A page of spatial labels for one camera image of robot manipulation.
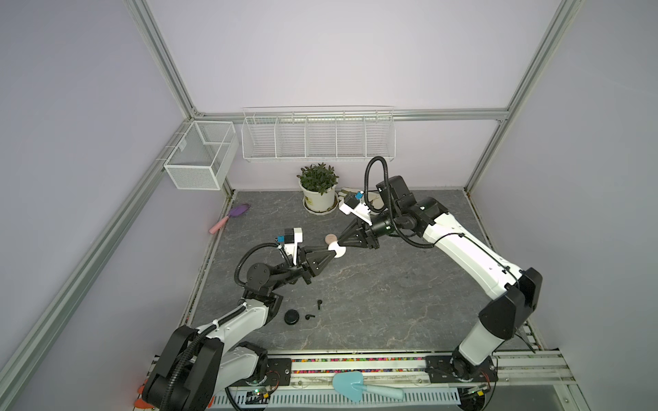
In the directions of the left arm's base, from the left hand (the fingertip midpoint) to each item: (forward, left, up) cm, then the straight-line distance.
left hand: (335, 256), depth 68 cm
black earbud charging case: (-7, +15, -26) cm, 31 cm away
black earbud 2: (-7, +10, -27) cm, 30 cm away
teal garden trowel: (-27, -3, -26) cm, 38 cm away
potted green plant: (+40, +5, -11) cm, 42 cm away
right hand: (+3, -1, +1) cm, 3 cm away
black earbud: (-3, +6, -27) cm, 28 cm away
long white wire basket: (+53, +3, +2) cm, 53 cm away
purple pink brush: (+42, +42, -28) cm, 66 cm away
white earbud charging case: (+1, -1, +2) cm, 2 cm away
